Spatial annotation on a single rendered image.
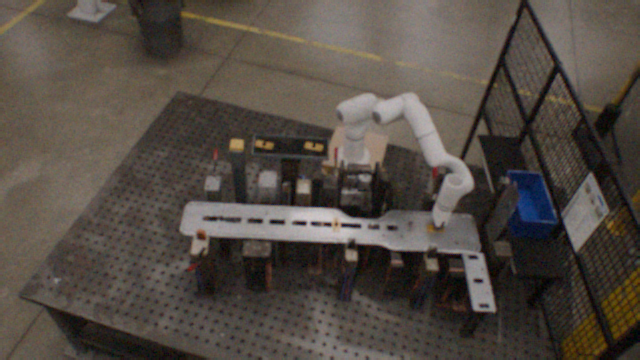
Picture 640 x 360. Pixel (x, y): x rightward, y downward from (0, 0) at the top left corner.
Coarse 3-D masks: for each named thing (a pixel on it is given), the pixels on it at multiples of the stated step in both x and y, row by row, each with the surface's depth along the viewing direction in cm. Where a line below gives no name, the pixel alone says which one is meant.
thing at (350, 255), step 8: (344, 256) 221; (352, 256) 217; (344, 264) 220; (352, 264) 218; (344, 272) 223; (352, 272) 222; (344, 280) 229; (336, 288) 245; (344, 288) 235; (344, 296) 240
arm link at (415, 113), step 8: (400, 96) 227; (408, 96) 225; (416, 96) 226; (408, 104) 214; (416, 104) 211; (408, 112) 212; (416, 112) 210; (424, 112) 211; (408, 120) 214; (416, 120) 211; (424, 120) 210; (416, 128) 211; (424, 128) 210; (432, 128) 211; (416, 136) 213
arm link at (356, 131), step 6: (360, 96) 262; (366, 96) 262; (372, 96) 262; (366, 120) 268; (372, 120) 268; (348, 126) 271; (354, 126) 270; (360, 126) 270; (366, 126) 269; (348, 132) 271; (354, 132) 270; (360, 132) 270; (348, 138) 274; (354, 138) 273; (360, 138) 273
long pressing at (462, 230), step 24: (192, 216) 231; (216, 216) 232; (240, 216) 233; (264, 216) 234; (288, 216) 235; (312, 216) 236; (336, 216) 237; (384, 216) 238; (408, 216) 239; (432, 216) 240; (456, 216) 241; (288, 240) 227; (312, 240) 227; (336, 240) 228; (360, 240) 229; (384, 240) 229; (408, 240) 230; (432, 240) 231; (456, 240) 232
